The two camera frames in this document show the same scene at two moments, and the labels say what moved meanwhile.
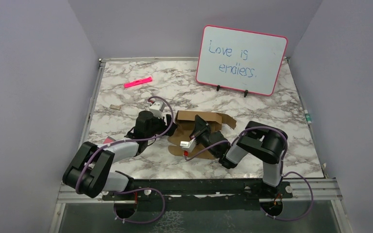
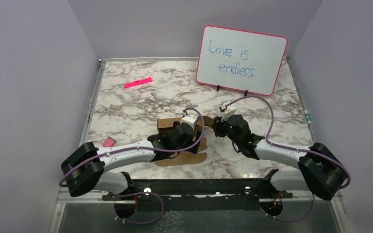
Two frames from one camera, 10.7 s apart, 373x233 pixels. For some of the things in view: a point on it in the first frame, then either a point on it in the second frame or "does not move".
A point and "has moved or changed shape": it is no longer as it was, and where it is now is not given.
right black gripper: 199,124 to 218,125
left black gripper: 163,123 to 190,141
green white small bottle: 308,117 does not move
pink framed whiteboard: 240,60 does not move
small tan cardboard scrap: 115,107 does not move
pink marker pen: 138,82 does not move
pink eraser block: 109,140 does not move
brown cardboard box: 185,122 has moved or changed shape
